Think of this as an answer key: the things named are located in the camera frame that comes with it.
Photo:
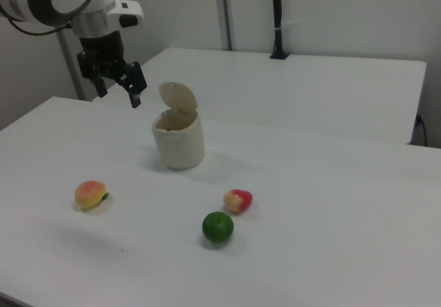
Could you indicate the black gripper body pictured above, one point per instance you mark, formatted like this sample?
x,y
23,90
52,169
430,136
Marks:
x,y
101,50

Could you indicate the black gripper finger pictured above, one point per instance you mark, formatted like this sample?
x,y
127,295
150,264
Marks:
x,y
102,87
136,81

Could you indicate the cream garbage bin with lid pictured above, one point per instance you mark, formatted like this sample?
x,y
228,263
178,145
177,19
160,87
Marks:
x,y
179,142

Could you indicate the toy peach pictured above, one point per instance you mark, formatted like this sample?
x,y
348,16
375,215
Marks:
x,y
89,195

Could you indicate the red toy strawberry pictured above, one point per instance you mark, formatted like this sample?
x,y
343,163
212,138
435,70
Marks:
x,y
238,201

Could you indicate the green toy lime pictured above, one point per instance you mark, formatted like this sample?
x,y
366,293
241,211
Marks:
x,y
217,226

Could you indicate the grey aluminium frame post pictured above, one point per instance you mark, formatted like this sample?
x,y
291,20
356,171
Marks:
x,y
70,66
224,11

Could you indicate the black camera stand pole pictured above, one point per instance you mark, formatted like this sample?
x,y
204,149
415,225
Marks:
x,y
277,14

